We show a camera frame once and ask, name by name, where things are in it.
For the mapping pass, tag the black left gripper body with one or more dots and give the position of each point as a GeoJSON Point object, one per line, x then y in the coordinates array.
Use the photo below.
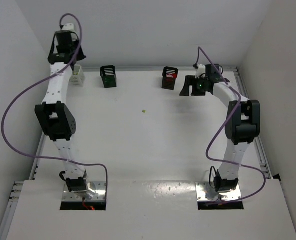
{"type": "Point", "coordinates": [63, 58]}

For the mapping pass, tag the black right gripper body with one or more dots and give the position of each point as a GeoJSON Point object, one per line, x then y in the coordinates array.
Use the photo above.
{"type": "Point", "coordinates": [193, 84]}

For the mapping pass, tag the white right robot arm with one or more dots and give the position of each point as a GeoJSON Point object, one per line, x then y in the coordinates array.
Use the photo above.
{"type": "Point", "coordinates": [241, 126]}

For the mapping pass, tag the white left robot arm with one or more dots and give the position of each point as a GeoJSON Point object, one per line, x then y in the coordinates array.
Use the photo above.
{"type": "Point", "coordinates": [56, 120]}

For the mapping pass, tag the black bin right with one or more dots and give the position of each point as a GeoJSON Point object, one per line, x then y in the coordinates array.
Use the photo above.
{"type": "Point", "coordinates": [168, 83]}

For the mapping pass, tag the black bin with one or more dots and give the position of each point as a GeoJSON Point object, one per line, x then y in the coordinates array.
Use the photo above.
{"type": "Point", "coordinates": [108, 76]}
{"type": "Point", "coordinates": [168, 83]}

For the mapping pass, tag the white bin far left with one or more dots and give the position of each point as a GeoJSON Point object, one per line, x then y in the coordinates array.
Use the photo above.
{"type": "Point", "coordinates": [77, 78]}

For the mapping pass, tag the black bin left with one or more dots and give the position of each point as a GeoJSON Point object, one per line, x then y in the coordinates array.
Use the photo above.
{"type": "Point", "coordinates": [108, 76]}

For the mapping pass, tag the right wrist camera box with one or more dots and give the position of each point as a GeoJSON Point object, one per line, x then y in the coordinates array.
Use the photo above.
{"type": "Point", "coordinates": [200, 70]}

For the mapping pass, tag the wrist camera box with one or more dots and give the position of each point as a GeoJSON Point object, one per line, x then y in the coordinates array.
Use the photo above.
{"type": "Point", "coordinates": [200, 70]}
{"type": "Point", "coordinates": [68, 27]}

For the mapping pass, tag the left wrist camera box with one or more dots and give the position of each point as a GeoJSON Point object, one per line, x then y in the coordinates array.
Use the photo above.
{"type": "Point", "coordinates": [68, 27]}

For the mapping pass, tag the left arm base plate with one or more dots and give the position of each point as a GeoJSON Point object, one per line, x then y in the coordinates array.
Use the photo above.
{"type": "Point", "coordinates": [95, 192]}

